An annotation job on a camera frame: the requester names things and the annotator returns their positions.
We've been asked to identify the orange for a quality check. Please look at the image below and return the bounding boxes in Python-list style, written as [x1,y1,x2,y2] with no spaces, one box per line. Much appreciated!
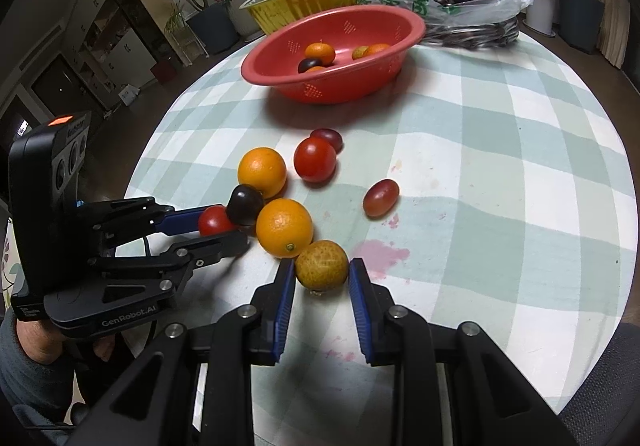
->
[255,198,314,258]
[238,147,286,199]
[304,42,335,66]
[362,42,390,57]

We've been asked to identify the small red tomato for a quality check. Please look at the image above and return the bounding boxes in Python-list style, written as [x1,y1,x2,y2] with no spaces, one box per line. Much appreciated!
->
[198,204,238,237]

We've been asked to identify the checked green white tablecloth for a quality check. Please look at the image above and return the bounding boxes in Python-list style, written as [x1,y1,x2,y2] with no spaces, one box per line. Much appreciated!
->
[121,32,640,446]

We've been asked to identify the oblong red grape tomato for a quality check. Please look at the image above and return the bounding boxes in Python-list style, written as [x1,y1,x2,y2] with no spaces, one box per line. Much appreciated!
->
[362,179,399,218]

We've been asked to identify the large red tomato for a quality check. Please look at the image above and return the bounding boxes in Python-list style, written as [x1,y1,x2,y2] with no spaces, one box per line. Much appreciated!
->
[294,137,337,184]

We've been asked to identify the black camera box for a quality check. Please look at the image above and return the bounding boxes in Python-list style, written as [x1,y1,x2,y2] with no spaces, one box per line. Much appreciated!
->
[9,111,91,223]

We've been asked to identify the red plastic colander bowl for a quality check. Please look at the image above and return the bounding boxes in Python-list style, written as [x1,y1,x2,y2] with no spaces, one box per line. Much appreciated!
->
[241,5,426,104]

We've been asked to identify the yellow-green spotted citrus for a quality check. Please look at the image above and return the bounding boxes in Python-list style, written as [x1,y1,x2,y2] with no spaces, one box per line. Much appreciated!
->
[295,240,348,292]

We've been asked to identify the dark blue plant pot right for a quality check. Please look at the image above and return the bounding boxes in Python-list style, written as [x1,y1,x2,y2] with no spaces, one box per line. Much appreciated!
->
[559,0,604,54]

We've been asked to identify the person's left hand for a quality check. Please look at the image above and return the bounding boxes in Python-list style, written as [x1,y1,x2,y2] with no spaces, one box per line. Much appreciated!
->
[15,320,116,365]

